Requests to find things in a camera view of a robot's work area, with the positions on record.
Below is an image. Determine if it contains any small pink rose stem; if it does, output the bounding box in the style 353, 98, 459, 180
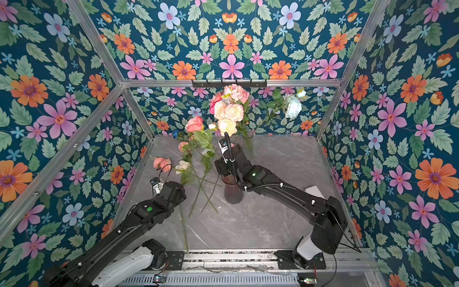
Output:
188, 156, 219, 218

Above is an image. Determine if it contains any white rose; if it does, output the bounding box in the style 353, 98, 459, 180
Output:
175, 160, 191, 253

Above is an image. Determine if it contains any purple ribbed glass vase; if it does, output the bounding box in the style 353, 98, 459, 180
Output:
221, 175, 243, 204

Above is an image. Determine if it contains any cream peony bunch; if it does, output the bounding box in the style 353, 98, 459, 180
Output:
208, 119, 237, 136

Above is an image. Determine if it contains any cream pink large rose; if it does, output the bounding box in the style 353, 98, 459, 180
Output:
214, 100, 228, 120

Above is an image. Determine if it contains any large pink peony bunch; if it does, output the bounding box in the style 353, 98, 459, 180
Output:
222, 84, 250, 122

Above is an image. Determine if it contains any coral pink rose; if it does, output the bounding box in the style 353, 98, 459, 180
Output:
209, 92, 222, 110

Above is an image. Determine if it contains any white flower spray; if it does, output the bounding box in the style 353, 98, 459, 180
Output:
263, 88, 307, 124

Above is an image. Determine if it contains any clear glass vase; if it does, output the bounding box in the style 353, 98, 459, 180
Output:
240, 130, 254, 160

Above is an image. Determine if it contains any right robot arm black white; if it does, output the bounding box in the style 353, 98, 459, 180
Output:
215, 139, 348, 269

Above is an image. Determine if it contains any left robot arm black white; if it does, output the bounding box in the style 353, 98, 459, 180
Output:
44, 182, 186, 287

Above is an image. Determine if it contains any white rectangular box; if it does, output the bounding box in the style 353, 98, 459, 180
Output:
305, 186, 325, 199

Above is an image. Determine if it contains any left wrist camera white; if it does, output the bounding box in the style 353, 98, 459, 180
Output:
150, 177, 164, 196

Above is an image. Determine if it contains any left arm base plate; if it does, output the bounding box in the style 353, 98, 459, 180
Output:
162, 251, 185, 271

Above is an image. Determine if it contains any aluminium front rail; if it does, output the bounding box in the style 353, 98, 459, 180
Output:
118, 248, 377, 274

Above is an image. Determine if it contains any metal hook rail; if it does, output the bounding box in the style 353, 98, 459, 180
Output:
191, 80, 268, 88

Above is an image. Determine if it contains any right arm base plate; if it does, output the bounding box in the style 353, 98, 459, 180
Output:
274, 250, 326, 270

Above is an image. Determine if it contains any white vented cable duct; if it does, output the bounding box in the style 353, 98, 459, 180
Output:
118, 273, 300, 287

